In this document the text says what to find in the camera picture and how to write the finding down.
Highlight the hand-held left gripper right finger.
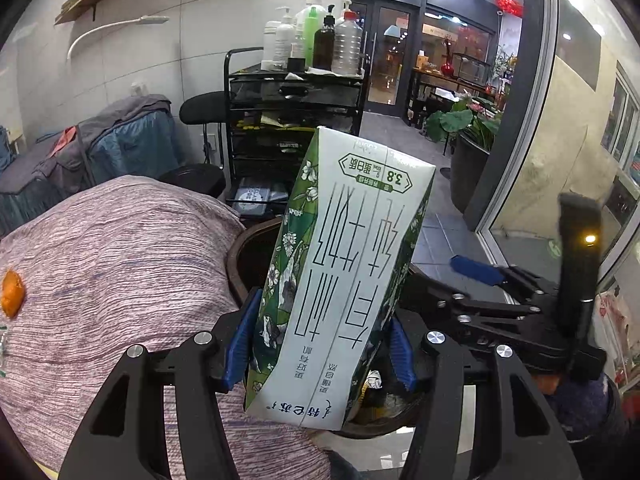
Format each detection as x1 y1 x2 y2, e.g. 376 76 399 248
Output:
387 317 583 480

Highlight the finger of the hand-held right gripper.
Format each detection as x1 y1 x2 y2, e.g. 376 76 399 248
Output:
397 264 538 361
449 254 563 306

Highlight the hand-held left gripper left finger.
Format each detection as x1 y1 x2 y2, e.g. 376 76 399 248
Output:
60 287 264 480

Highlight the dark brown trash bin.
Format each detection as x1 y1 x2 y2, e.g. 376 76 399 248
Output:
227 217 453 439

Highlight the green and white milk carton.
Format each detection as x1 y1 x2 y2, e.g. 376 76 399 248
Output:
244 126 437 432

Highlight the white red printed bag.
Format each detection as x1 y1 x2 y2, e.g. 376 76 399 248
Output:
594 289 635 358

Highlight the potted green plant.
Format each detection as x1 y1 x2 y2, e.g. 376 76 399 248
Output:
425 94 504 214

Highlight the blue and white bag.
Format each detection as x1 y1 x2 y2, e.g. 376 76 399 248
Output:
234 176 289 219

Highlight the black round stool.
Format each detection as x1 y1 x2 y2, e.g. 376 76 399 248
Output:
159 163 227 197

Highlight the dark wooden table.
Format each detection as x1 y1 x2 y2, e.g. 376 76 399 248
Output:
407 65 494 127

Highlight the glass entrance door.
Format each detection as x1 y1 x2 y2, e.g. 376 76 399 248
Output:
352 0 427 117

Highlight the orange peel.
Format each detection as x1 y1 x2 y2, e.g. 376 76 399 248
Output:
0 270 26 320

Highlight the black stool with backrest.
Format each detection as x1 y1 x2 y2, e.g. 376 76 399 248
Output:
178 91 232 171

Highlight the black trolley cart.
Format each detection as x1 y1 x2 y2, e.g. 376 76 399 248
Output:
223 47 372 221

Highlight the clear plastic bottle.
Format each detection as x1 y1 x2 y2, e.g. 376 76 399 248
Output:
332 9 362 77

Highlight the dark pump bottle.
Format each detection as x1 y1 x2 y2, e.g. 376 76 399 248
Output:
313 5 337 71

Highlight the green bottle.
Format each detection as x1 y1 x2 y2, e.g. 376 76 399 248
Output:
302 7 321 69

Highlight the small white bottle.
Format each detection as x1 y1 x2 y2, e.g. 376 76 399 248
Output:
261 20 282 69

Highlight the white gooseneck lamp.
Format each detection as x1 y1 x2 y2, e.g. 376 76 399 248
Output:
66 15 171 64

